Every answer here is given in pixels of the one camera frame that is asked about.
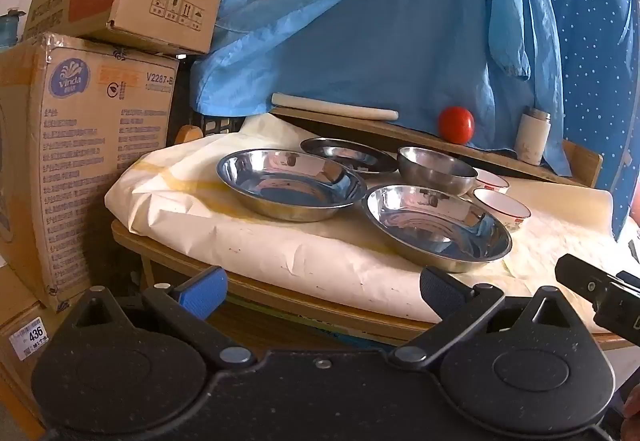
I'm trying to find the white thermos bottle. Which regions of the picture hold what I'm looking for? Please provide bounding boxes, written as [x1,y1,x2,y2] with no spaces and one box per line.
[516,106,552,166]

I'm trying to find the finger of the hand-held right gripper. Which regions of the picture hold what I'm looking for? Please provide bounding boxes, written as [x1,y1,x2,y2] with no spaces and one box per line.
[555,253,623,304]

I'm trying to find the stainless steel plate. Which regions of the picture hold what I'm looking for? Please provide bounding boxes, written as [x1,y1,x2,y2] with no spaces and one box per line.
[300,137,399,178]

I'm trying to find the large steel basin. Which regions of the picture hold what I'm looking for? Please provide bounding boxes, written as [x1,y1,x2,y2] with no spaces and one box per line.
[216,148,369,223]
[366,184,514,275]

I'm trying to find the blue water jug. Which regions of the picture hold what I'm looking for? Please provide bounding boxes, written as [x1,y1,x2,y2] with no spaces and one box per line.
[0,11,26,42]

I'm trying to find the person's right hand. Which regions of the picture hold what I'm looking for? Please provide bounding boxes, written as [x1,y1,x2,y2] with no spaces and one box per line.
[622,383,640,434]

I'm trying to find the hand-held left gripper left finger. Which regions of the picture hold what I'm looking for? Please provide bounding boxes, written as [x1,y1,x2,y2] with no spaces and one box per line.
[62,266,256,370]

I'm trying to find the white red-rimmed bowl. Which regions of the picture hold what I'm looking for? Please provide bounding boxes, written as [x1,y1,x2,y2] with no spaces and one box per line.
[472,168,511,194]
[472,188,532,233]

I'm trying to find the wooden board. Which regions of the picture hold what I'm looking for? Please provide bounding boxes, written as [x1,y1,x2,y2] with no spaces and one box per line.
[270,107,603,188]

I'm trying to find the blue work coat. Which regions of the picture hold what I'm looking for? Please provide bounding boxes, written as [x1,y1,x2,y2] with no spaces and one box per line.
[192,0,573,176]

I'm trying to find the large printed cardboard box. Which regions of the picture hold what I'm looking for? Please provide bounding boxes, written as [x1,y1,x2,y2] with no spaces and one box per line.
[0,33,181,313]

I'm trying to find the cardboard box with white label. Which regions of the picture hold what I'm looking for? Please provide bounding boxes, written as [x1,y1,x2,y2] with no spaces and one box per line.
[0,266,68,441]

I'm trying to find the white rolling pin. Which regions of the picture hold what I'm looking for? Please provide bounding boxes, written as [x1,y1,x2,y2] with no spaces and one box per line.
[271,92,399,120]

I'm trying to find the stainless steel bowl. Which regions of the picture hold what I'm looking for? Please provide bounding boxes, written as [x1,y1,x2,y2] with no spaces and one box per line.
[397,146,479,198]

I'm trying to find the black plastic crate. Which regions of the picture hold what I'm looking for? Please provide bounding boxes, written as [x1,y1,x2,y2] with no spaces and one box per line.
[199,113,247,138]

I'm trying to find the red tomato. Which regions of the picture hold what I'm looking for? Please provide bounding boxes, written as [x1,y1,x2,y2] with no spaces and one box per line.
[438,106,476,145]

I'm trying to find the blue polka dot cloth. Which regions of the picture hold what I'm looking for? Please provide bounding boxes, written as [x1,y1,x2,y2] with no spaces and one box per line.
[525,0,640,242]

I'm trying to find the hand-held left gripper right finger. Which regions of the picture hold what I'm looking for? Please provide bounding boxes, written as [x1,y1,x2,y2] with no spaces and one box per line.
[389,266,582,370]

